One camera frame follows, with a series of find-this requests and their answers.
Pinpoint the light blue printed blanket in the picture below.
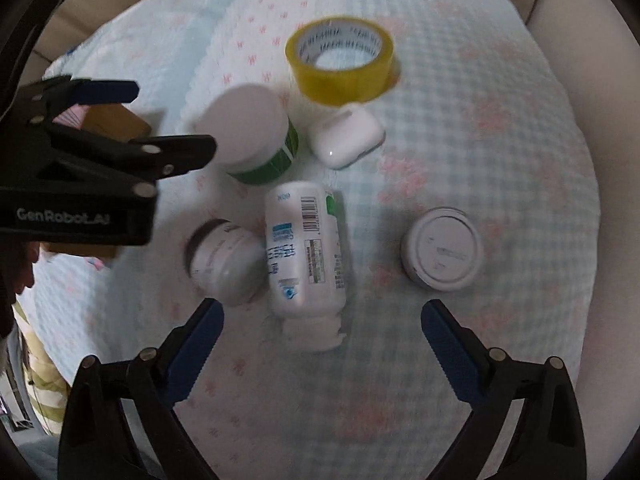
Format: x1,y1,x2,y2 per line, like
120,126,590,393
15,0,601,480

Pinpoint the tall white barcode bottle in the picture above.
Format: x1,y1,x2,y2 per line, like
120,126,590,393
264,181,348,352

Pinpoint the green jar white lid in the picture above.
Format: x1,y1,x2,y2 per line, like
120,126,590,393
194,84,300,186

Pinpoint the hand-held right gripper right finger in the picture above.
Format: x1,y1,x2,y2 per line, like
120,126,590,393
421,299,587,480

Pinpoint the yellow tape roll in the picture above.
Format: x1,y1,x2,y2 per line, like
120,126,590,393
285,16,402,107

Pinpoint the small white dark-capped bottle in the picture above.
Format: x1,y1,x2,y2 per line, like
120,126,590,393
184,219,267,307

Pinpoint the beige cushion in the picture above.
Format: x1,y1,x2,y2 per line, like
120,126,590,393
525,0,640,411

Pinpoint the brown cardboard box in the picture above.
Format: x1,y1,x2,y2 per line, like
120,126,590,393
40,104,152,261

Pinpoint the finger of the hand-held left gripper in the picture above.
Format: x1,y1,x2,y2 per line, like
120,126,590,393
0,122,218,197
9,75,140,125

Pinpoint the white earbuds case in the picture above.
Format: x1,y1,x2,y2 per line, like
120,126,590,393
307,104,387,170

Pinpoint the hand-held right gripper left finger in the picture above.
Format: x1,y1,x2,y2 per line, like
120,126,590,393
59,297,225,480

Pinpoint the round white lidded jar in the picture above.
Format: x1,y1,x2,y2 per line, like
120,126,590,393
400,207,485,292

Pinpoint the striped cloth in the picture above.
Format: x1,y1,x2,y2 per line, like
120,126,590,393
10,305,71,436

